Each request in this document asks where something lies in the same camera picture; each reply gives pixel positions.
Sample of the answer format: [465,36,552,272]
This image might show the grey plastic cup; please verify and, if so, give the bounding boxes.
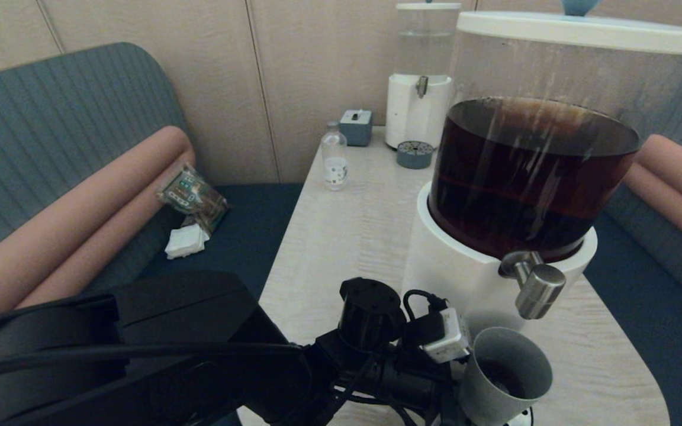
[458,327,554,426]

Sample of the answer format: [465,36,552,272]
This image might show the large steel dispenser tap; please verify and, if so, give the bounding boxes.
[498,250,567,320]

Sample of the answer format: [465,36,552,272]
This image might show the large perforated steel drip tray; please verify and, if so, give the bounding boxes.
[504,407,535,426]

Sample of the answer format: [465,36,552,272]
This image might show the large dispenser with brown tea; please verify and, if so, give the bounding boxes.
[405,33,682,335]

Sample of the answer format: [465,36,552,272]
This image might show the dark blue bench seat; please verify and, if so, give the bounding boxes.
[584,213,682,426]
[134,185,305,302]

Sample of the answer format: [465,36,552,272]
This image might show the small grey drip tray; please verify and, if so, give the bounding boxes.
[397,140,435,170]

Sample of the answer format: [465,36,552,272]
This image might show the clear plastic bottle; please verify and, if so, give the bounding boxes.
[321,121,349,191]

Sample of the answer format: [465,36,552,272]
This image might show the grey tissue box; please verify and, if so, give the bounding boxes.
[339,109,373,147]

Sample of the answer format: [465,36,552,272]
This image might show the small dispenser with clear water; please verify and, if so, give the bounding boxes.
[385,7,460,149]

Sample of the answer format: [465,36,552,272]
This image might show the white folded napkins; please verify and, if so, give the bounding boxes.
[165,225,211,260]

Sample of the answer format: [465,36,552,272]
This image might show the grey-blue ribbed bench backrest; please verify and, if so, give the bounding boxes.
[0,41,194,285]
[604,50,682,323]

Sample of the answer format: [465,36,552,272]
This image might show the green printed snack packet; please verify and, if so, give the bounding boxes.
[157,164,230,234]

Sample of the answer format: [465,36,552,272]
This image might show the small white dispenser lid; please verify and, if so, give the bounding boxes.
[396,0,462,11]

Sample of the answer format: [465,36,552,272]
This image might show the large white dispenser lid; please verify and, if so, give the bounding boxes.
[457,0,682,56]

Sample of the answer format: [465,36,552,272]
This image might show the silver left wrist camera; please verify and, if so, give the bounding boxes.
[421,307,472,364]

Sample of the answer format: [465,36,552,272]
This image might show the thin black camera cable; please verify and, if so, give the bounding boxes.
[403,289,449,323]

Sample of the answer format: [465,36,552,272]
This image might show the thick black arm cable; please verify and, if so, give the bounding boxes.
[0,342,306,386]

